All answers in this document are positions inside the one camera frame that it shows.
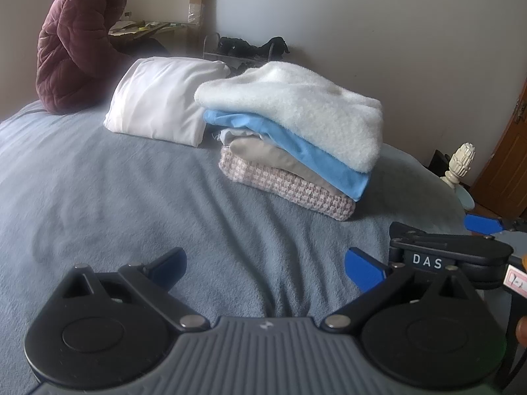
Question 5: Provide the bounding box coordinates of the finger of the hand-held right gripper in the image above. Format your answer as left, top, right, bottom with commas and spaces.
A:
464, 214, 527, 238

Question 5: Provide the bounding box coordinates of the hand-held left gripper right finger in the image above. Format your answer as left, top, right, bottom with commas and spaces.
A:
322, 247, 478, 332

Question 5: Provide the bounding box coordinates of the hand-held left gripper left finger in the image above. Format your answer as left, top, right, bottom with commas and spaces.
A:
48, 247, 208, 332

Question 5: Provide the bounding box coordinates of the cream fleece sweater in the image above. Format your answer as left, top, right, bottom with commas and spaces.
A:
193, 61, 383, 173

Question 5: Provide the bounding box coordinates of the brown wooden door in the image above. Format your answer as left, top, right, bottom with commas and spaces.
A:
471, 88, 527, 219

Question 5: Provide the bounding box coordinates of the cream bedpost finial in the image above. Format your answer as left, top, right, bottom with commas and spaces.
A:
440, 142, 477, 190

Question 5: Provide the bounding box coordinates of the grey bed blanket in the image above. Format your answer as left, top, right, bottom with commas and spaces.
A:
0, 99, 470, 395

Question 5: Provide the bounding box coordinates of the pink houndstooth garment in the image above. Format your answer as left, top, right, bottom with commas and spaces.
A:
219, 146, 357, 221

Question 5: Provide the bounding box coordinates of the light blue folded garment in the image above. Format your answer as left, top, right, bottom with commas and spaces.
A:
204, 109, 371, 202

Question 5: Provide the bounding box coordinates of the beige folded garment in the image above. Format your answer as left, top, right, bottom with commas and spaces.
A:
226, 136, 342, 194

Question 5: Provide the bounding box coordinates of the pale grey folded garment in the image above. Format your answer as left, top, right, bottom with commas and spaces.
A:
212, 127, 264, 146

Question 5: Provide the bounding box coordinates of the white folded quilt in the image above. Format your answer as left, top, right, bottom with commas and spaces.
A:
103, 55, 232, 149

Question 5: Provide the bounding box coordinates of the glass table with papers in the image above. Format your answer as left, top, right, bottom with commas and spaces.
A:
109, 18, 198, 42

